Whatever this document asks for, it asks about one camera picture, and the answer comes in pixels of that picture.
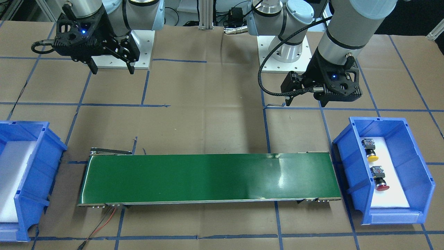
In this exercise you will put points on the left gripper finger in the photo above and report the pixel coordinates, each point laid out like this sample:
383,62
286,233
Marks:
292,83
324,99

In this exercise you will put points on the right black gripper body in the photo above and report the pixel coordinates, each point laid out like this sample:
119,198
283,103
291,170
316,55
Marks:
110,34

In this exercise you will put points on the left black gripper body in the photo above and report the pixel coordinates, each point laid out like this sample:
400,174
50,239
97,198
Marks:
313,70

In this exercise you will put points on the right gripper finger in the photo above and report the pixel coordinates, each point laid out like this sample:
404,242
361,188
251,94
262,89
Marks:
127,50
89,61

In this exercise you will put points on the yellow push button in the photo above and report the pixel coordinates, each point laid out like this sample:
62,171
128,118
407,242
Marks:
369,147

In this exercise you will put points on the red push button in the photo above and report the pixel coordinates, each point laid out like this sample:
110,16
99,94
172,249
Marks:
378,177

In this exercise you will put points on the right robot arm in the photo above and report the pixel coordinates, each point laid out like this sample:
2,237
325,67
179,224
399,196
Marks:
131,15

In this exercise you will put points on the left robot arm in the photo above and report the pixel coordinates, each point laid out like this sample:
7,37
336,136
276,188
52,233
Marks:
351,26

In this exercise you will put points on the blue bin with buttons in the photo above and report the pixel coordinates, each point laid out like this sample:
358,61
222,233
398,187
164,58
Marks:
416,180

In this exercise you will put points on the blue receiving bin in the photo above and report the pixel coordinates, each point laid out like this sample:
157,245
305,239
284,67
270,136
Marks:
32,196

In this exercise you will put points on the white foam pad bin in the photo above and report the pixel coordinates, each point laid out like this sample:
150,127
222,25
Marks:
13,162
394,197

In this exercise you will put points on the green conveyor belt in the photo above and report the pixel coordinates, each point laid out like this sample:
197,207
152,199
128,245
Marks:
181,179

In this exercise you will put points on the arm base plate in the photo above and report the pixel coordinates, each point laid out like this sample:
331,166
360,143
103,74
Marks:
143,39
286,58

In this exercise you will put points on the aluminium frame post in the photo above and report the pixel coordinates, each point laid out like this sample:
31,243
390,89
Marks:
206,14

